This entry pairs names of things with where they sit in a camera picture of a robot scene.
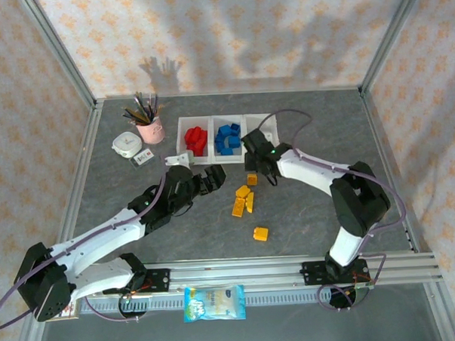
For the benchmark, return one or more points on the blue white snack packet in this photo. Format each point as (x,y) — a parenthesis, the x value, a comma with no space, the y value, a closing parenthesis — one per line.
(214,303)

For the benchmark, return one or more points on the white plastic container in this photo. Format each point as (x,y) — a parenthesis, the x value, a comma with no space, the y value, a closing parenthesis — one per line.
(183,159)
(273,129)
(213,158)

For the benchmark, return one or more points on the red white sticker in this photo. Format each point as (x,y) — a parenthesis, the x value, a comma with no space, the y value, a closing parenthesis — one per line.
(69,311)

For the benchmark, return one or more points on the blue lego brick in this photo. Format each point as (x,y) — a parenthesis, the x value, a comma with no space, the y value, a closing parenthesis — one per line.
(226,151)
(233,128)
(219,143)
(222,133)
(234,142)

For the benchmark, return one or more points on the aluminium frame mounting rail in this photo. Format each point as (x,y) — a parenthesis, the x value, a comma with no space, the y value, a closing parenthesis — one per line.
(235,272)

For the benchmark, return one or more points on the aluminium frame post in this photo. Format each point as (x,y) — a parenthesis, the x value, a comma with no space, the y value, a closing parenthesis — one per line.
(60,49)
(392,35)

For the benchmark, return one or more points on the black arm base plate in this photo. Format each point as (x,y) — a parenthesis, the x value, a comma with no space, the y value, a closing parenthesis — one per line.
(311,272)
(160,279)

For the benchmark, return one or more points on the pink pencil cup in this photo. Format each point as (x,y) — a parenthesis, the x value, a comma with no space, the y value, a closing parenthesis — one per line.
(151,133)

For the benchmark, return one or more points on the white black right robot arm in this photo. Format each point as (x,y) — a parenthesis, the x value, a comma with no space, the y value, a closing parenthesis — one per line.
(310,170)

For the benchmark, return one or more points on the yellow lego brick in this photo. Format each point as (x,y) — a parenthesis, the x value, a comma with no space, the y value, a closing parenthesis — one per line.
(250,202)
(260,234)
(242,191)
(237,207)
(252,178)

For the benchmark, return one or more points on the aluminium frame side rail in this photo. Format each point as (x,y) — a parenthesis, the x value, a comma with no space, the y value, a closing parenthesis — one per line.
(378,133)
(81,184)

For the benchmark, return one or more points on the colored pencil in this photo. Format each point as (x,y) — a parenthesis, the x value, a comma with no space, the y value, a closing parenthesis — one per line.
(138,102)
(135,120)
(156,105)
(132,115)
(149,106)

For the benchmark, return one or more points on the thin aluminium frame rail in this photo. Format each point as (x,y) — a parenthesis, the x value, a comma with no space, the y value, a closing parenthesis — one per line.
(228,92)

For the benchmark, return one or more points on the small white label card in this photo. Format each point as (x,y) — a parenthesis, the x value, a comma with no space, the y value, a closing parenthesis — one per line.
(142,158)

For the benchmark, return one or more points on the white round plastic box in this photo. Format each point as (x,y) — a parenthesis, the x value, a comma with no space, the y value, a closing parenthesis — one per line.
(127,144)

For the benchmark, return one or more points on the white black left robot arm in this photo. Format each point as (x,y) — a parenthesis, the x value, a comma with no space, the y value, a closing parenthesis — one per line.
(102,232)

